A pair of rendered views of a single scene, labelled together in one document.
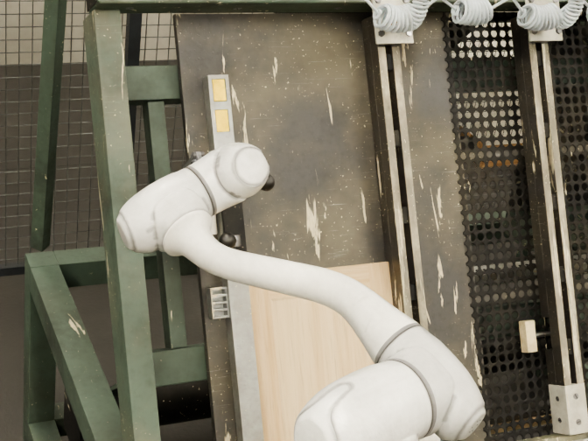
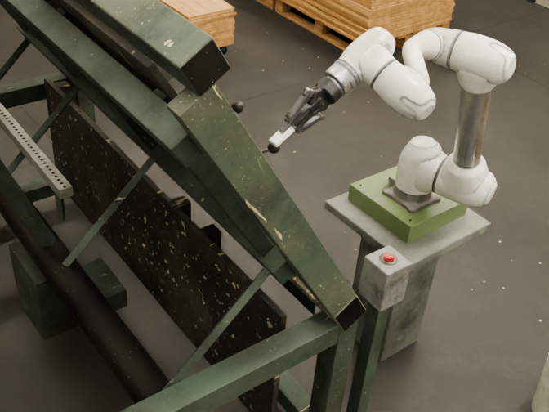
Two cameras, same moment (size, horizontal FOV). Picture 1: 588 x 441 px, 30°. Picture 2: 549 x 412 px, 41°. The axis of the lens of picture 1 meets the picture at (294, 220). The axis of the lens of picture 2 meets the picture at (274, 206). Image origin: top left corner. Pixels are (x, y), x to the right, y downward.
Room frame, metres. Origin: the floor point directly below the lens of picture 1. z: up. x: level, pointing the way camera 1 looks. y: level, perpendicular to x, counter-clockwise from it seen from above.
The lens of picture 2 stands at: (2.48, 1.95, 2.60)
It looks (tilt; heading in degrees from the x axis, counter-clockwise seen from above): 36 degrees down; 257
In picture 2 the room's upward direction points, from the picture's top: 5 degrees clockwise
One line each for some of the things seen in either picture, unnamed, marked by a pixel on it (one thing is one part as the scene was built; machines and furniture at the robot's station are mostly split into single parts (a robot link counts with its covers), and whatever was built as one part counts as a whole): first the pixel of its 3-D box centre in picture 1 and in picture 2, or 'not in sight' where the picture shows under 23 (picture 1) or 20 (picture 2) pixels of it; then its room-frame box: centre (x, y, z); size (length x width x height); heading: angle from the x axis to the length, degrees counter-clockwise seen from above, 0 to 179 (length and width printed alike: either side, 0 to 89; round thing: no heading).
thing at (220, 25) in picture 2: not in sight; (187, 24); (2.00, -3.66, 0.20); 0.61 x 0.51 x 0.40; 117
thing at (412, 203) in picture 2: not in sight; (408, 188); (1.36, -0.42, 0.86); 0.22 x 0.18 x 0.06; 117
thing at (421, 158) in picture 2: not in sight; (421, 163); (1.34, -0.39, 1.00); 0.18 x 0.16 x 0.22; 135
